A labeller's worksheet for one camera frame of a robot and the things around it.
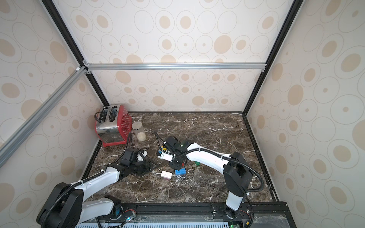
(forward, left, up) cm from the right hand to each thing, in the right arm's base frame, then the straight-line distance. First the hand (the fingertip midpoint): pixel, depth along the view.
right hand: (179, 160), depth 84 cm
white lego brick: (-7, +7, -5) cm, 11 cm away
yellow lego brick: (+13, +12, -9) cm, 20 cm away
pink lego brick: (-9, +7, -7) cm, 14 cm away
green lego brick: (+2, -11, -7) cm, 13 cm away
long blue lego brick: (-4, -2, -6) cm, 8 cm away
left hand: (-4, +11, -2) cm, 12 cm away
